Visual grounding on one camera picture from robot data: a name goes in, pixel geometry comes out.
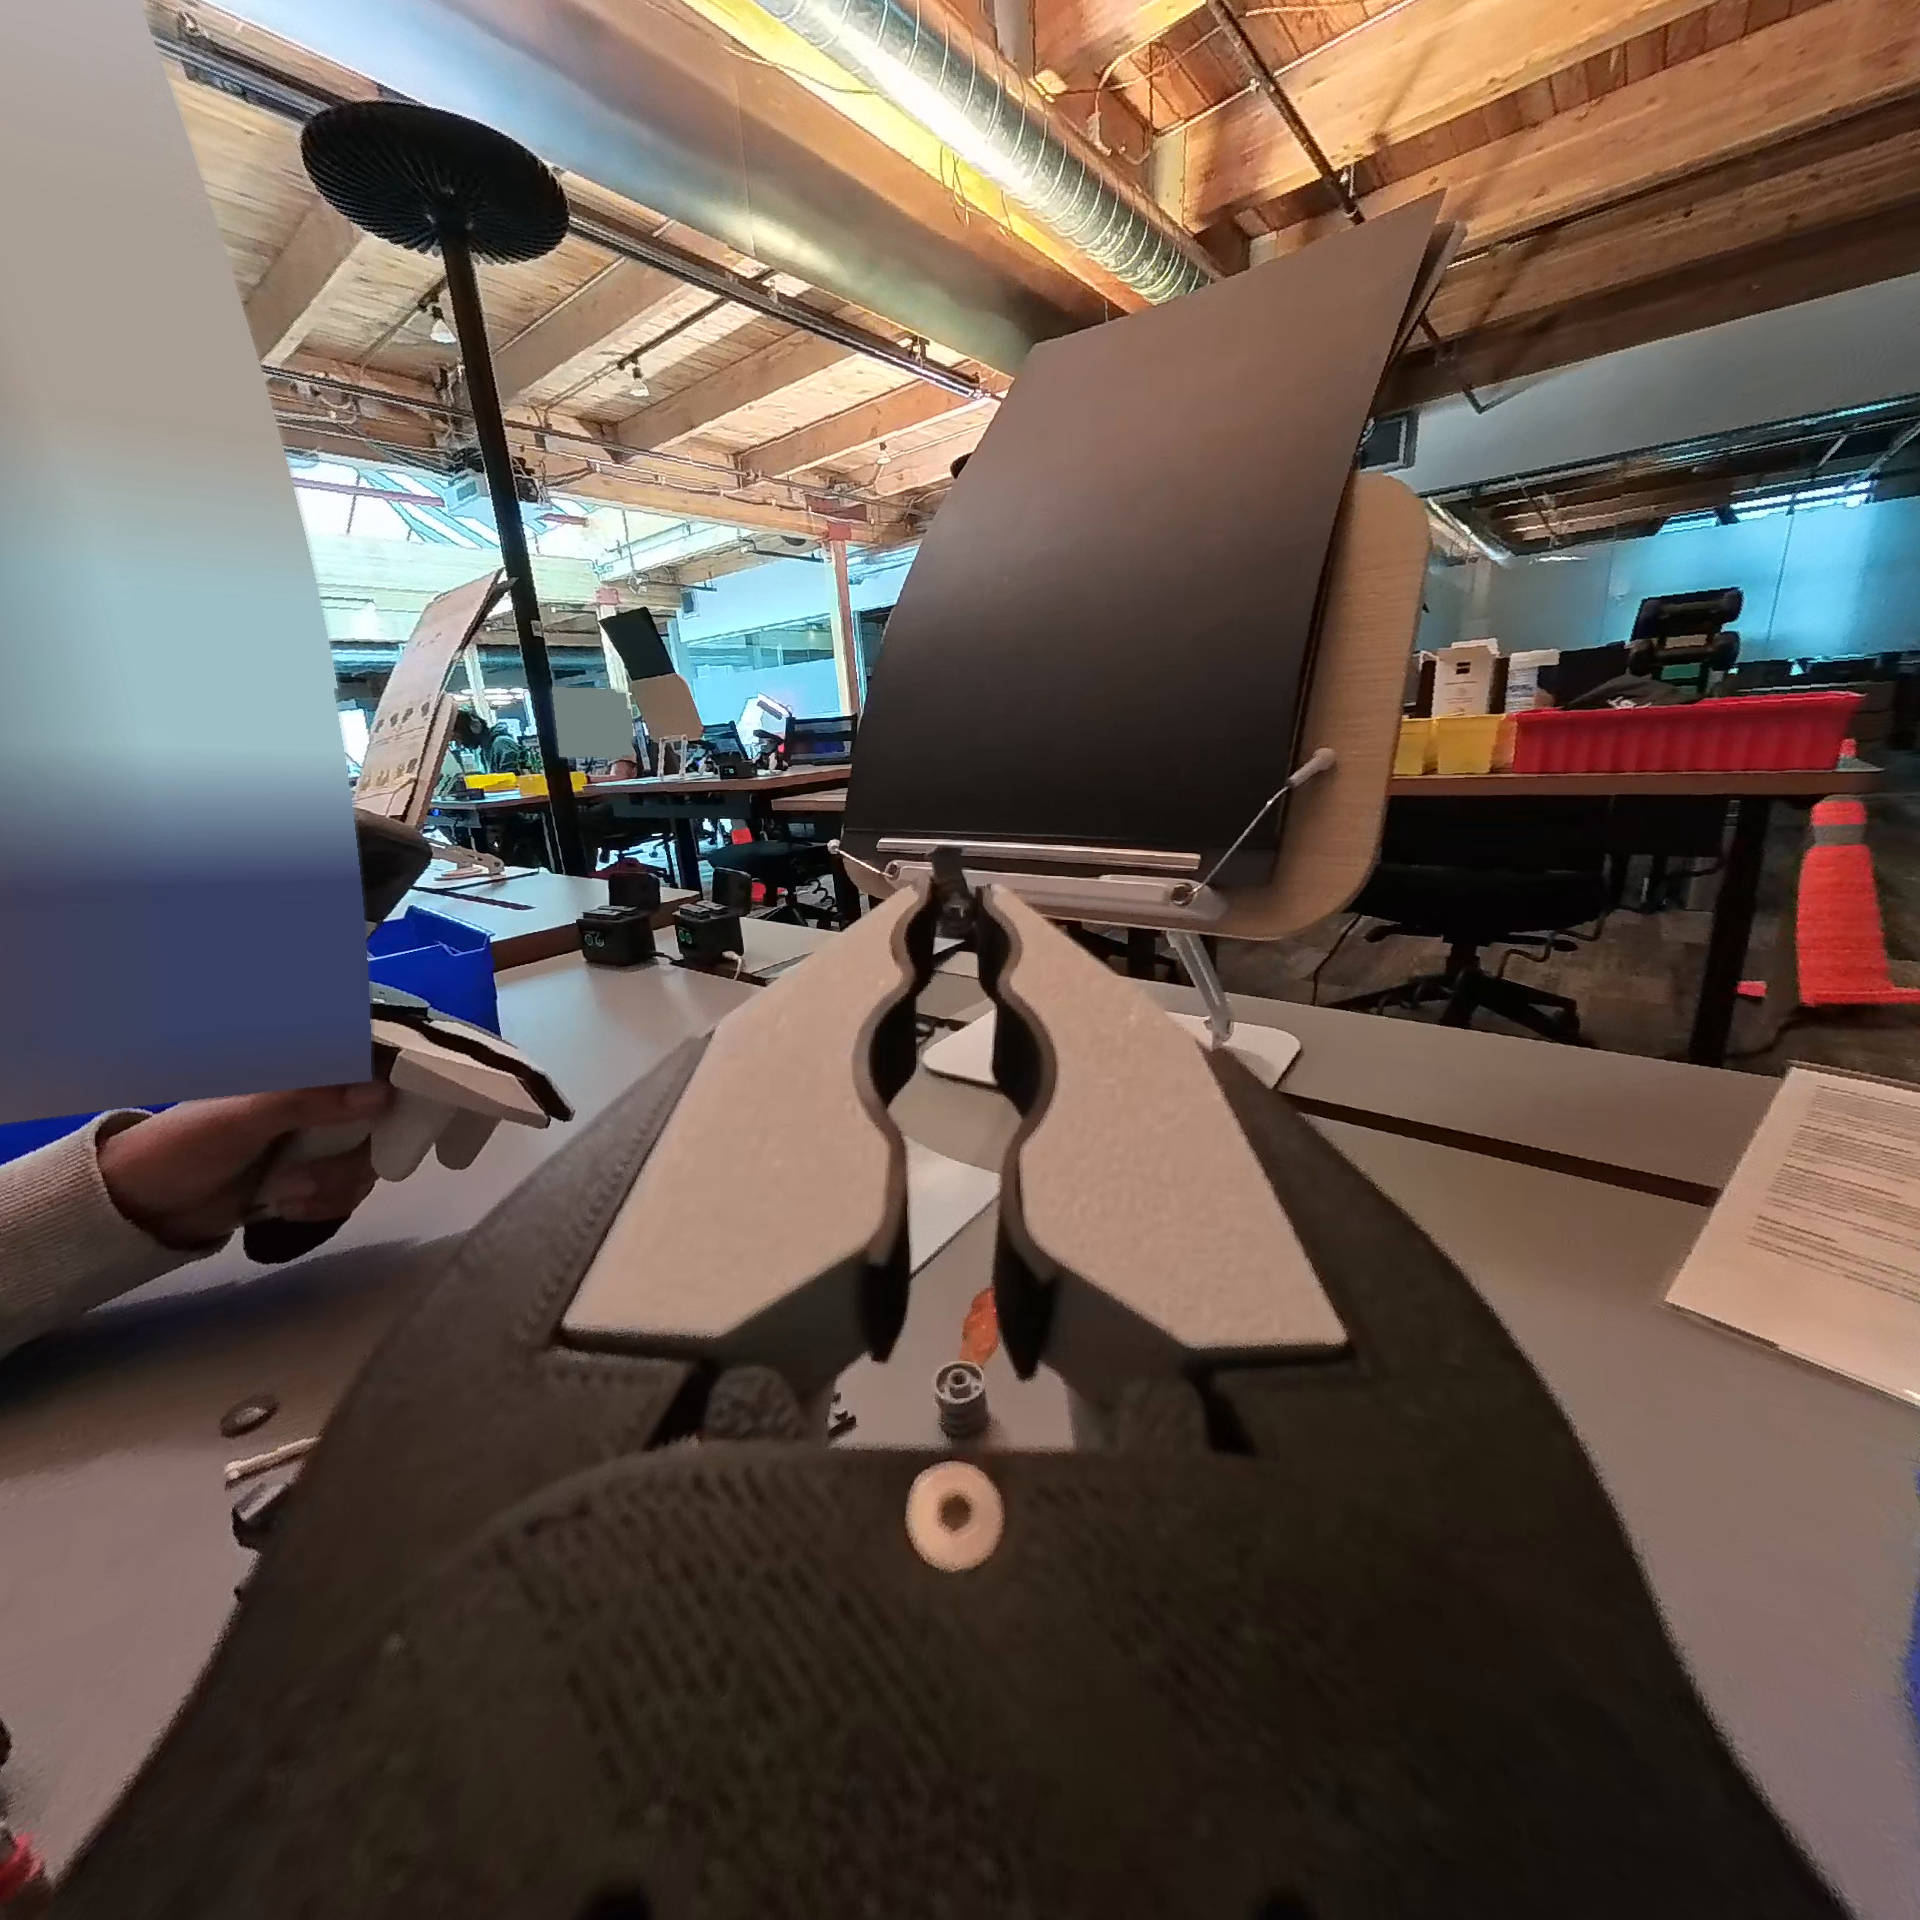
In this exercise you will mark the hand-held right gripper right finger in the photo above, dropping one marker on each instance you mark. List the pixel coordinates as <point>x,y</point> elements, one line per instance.
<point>1171,1185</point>

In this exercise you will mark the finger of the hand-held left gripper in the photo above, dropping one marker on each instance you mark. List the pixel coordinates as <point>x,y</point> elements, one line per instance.
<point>404,1025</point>
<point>450,1088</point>

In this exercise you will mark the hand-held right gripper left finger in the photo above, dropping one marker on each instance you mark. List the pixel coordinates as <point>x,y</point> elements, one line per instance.
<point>720,1185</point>

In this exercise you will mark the lego instruction booklet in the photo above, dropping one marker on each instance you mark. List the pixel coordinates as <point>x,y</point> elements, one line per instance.
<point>953,1200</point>

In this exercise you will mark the small black lego piece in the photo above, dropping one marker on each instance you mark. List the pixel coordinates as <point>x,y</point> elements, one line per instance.
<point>953,900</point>

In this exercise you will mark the long orange lego flame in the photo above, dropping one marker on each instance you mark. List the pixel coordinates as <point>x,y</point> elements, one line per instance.
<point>978,1329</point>

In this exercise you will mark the grey round lego piece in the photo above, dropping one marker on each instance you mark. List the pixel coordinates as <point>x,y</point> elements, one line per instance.
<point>960,1401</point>

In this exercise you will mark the person's left hand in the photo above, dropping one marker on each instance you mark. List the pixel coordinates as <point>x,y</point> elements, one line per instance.
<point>181,1171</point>

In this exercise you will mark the blue plastic bin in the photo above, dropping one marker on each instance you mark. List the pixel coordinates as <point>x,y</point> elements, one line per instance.
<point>435,974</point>

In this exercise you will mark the wooden sign board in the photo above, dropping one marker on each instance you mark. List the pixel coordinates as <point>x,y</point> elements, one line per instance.
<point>428,691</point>

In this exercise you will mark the background wooden desk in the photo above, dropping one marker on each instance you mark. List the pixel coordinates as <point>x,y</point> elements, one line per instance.
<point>660,779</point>

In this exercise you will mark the black office chair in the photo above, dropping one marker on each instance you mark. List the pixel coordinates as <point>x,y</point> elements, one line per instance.
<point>1469,900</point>

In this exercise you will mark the background stand with board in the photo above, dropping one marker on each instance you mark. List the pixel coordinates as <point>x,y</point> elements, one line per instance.
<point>652,675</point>

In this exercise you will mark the yellow plastic bin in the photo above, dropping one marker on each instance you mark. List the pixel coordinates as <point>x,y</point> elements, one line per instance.
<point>1469,744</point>
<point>1415,746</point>

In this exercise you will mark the white box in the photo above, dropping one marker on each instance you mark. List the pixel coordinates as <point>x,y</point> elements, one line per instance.
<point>1465,682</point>

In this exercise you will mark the black board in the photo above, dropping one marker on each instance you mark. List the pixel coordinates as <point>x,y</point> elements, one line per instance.
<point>1125,599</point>

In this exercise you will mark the wooden desk with black legs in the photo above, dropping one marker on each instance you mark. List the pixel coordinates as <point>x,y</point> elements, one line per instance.
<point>1651,782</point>

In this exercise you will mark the printed paper sheet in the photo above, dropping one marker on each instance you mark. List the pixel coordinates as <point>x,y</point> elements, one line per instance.
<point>1816,1230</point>

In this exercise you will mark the red plastic bin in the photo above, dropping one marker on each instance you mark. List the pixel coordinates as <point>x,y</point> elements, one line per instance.
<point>1680,735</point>

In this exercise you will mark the orange traffic cone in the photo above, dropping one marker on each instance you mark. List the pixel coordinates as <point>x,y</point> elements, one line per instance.
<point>1845,914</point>

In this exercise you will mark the black chair with headrest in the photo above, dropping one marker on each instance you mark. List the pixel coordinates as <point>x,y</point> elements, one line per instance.
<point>1682,639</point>

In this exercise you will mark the black floor lamp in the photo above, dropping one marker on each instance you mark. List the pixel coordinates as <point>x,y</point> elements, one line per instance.
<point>435,166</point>

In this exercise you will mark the silver air duct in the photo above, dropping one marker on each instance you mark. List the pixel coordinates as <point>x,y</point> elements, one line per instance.
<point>1019,136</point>

